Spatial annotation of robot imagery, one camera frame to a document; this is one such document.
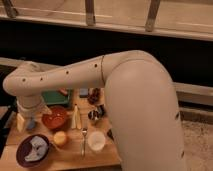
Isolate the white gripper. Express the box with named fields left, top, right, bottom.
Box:
left=16, top=95, right=52, bottom=132

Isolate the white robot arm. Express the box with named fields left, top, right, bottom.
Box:
left=3, top=50, right=187, bottom=171

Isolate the red bowl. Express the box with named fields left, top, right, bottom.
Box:
left=41, top=106, right=68, bottom=130

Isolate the blue plastic cup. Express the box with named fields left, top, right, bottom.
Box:
left=26, top=117, right=36, bottom=130

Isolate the green plastic tray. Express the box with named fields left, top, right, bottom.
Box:
left=42, top=90, right=72, bottom=106

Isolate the yellow apple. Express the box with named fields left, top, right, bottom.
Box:
left=53, top=131, right=68, bottom=147

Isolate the red sausage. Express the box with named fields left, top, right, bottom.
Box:
left=59, top=89, right=68, bottom=96

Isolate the yellow white banana toy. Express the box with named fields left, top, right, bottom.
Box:
left=71, top=105, right=82, bottom=130

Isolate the wooden cutting board table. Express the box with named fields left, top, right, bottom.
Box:
left=0, top=87, right=122, bottom=171

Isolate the silver fork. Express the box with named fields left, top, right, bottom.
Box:
left=81, top=127, right=88, bottom=157

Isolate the blue sponge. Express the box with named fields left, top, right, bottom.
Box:
left=79, top=88, right=89, bottom=98

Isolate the brown pine cone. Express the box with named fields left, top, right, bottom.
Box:
left=87, top=88, right=101, bottom=105

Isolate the black metal measuring cup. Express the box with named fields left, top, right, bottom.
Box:
left=88, top=104, right=106, bottom=125

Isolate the white cup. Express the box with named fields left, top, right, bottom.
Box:
left=88, top=131, right=106, bottom=152

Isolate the black rectangular remote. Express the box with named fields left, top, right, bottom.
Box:
left=107, top=129, right=114, bottom=140

